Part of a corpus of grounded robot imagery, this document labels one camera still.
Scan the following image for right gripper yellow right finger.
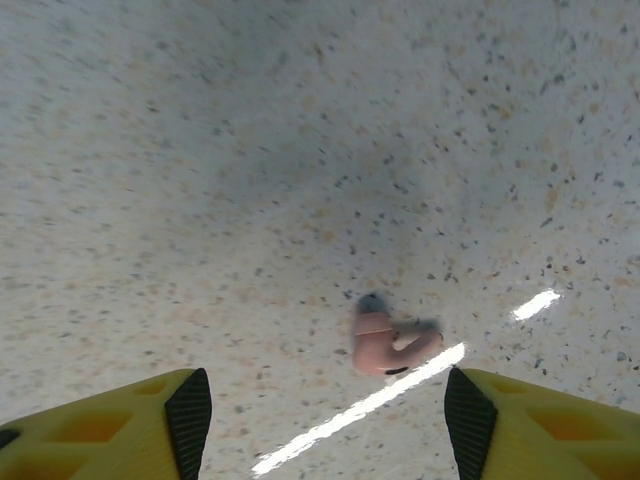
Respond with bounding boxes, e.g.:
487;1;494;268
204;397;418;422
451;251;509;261
444;367;640;480

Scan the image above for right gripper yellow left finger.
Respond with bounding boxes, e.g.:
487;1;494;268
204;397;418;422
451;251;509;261
0;368;214;480

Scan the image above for pink wireless earbud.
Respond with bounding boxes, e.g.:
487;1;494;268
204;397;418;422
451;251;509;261
351;292;446;377

